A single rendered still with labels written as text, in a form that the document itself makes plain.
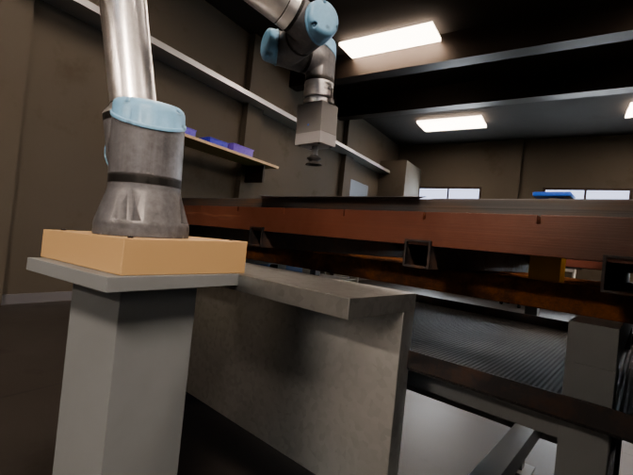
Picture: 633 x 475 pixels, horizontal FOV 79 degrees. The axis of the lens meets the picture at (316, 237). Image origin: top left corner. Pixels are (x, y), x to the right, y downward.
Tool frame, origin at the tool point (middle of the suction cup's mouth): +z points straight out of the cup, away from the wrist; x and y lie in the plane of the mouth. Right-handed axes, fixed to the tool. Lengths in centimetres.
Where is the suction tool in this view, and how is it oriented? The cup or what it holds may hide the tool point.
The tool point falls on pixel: (314, 165)
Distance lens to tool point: 99.8
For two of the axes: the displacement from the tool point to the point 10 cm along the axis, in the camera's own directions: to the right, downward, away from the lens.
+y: -7.6, -0.6, 6.5
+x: -6.5, -0.4, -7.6
